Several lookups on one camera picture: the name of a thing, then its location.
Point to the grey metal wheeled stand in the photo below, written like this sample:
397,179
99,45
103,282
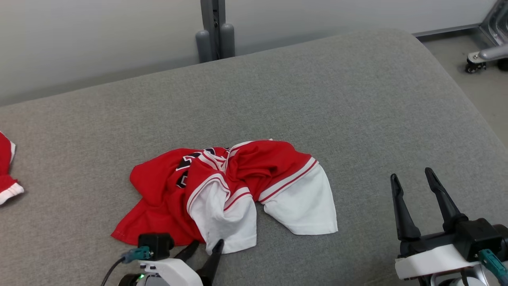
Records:
494,52

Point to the red white jersey black print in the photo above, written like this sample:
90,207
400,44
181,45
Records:
158,198

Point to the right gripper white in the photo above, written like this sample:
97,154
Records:
428,258

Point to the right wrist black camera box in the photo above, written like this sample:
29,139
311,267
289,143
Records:
476,234

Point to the red shorts white band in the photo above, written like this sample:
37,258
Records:
4,159

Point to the grey wall post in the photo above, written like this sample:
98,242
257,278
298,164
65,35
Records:
212,24

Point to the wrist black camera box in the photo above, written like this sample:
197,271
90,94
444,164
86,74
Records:
476,234
156,244

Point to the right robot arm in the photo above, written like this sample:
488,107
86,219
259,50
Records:
452,283

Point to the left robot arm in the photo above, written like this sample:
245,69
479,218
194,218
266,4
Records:
129,281

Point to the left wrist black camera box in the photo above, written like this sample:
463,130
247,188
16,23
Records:
156,244

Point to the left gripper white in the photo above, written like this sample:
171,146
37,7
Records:
170,274

